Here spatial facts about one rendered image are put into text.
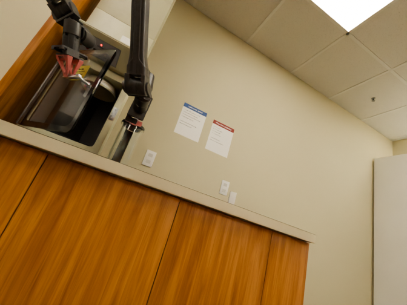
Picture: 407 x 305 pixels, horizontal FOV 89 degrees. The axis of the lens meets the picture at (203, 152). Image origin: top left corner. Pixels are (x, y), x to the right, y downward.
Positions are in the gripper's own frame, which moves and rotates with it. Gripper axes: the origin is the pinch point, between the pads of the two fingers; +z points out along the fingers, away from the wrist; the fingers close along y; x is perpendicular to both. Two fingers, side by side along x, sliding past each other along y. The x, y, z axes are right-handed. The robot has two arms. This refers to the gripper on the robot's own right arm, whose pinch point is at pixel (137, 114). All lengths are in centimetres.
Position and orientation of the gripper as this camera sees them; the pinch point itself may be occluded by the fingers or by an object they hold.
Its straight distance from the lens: 99.0
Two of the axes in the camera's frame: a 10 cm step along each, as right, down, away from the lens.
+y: 2.7, -9.0, 3.3
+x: -8.7, -3.8, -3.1
